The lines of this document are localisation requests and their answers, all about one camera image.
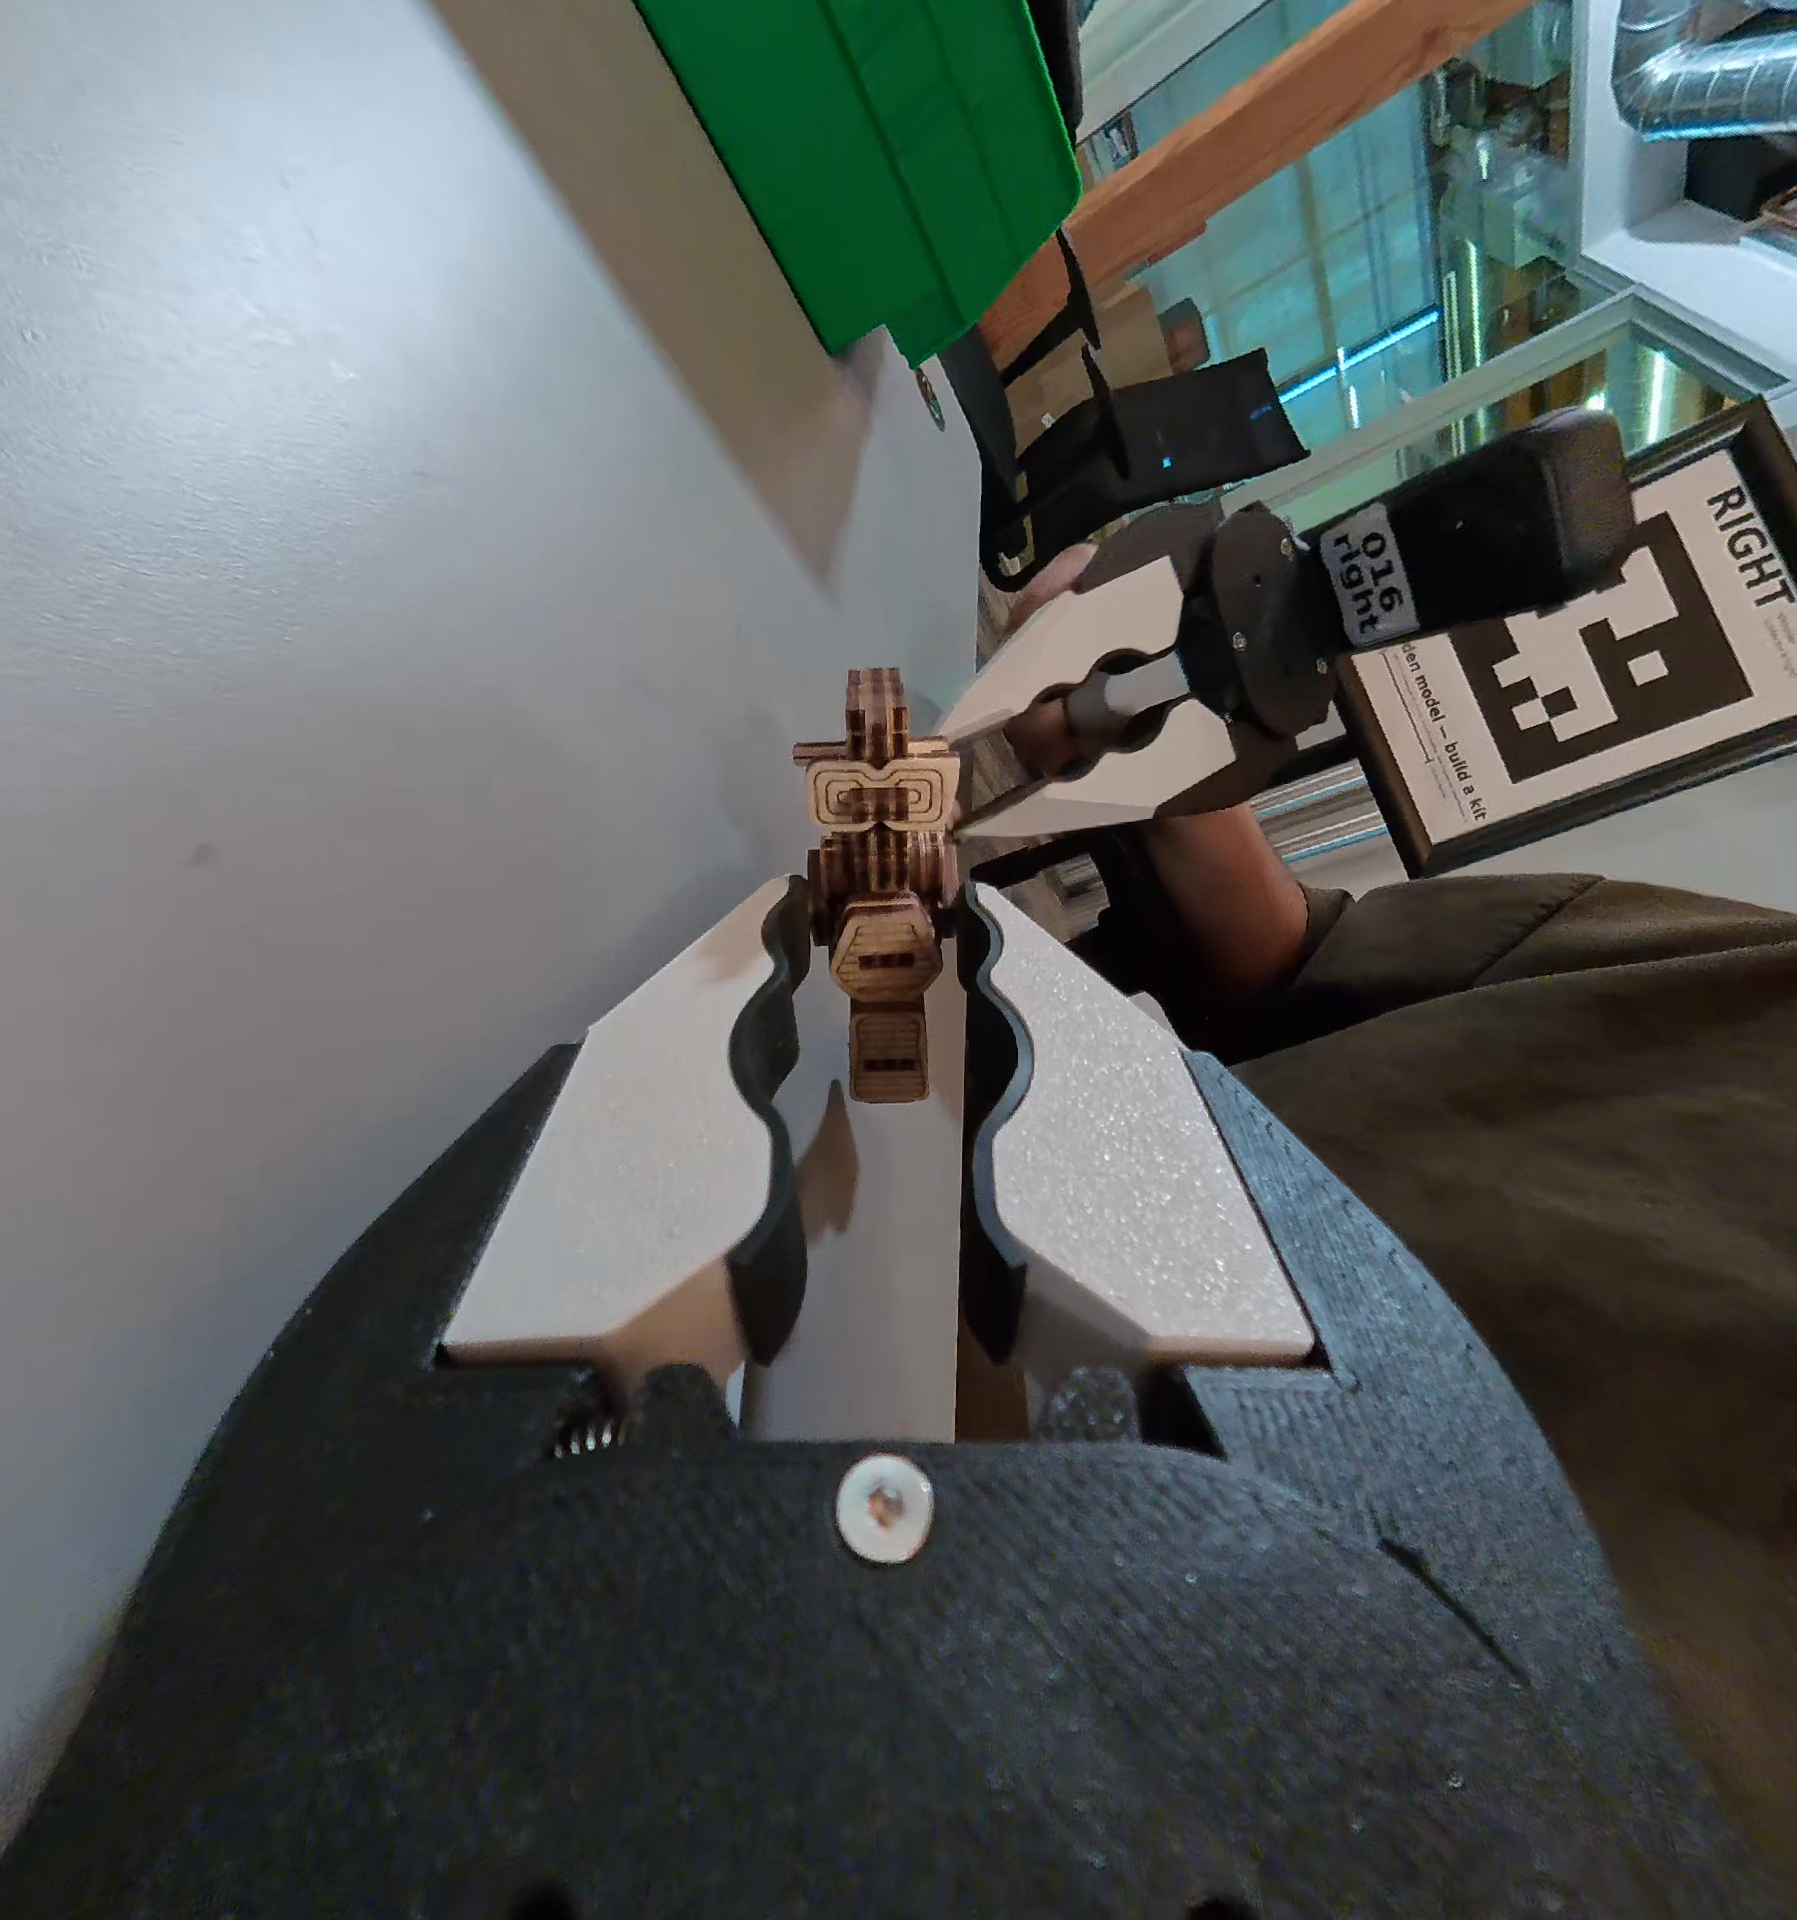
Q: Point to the layered wooden puzzle model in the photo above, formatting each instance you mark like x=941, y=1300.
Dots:
x=876, y=960

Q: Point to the silver ventilation ducts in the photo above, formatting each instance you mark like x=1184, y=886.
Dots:
x=1708, y=61

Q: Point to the black office chair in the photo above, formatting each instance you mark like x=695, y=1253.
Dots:
x=1214, y=429

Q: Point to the wooden railing beam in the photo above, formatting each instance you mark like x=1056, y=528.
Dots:
x=1214, y=150

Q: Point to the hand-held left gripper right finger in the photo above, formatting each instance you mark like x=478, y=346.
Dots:
x=1138, y=1199

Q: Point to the grey desk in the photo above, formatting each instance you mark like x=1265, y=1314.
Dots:
x=314, y=600

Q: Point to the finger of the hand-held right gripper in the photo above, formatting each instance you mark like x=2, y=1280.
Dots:
x=1079, y=645
x=1138, y=780

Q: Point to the person's trousers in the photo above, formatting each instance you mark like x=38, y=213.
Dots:
x=1588, y=1274

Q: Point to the framed marker sign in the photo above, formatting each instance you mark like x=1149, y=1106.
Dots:
x=1588, y=720

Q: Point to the green plastic bin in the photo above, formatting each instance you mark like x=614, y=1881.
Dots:
x=869, y=150

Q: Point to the person's right hand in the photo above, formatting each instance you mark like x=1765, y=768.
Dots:
x=1229, y=928

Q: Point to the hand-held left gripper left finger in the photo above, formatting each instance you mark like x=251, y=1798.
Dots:
x=627, y=1199

